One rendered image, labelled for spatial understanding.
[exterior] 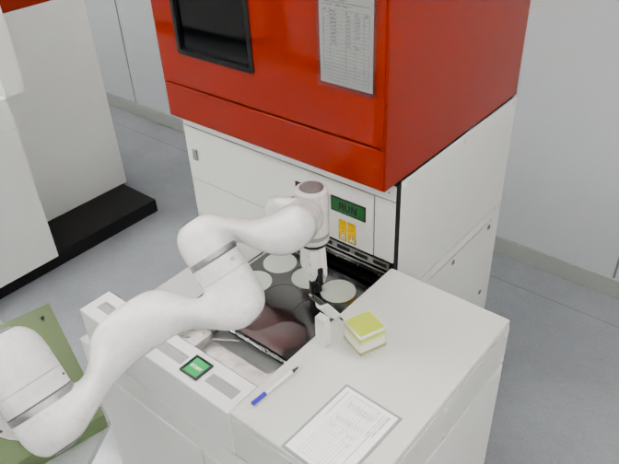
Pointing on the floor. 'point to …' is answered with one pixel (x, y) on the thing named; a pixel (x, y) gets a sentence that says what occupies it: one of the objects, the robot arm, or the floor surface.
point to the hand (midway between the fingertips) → (315, 285)
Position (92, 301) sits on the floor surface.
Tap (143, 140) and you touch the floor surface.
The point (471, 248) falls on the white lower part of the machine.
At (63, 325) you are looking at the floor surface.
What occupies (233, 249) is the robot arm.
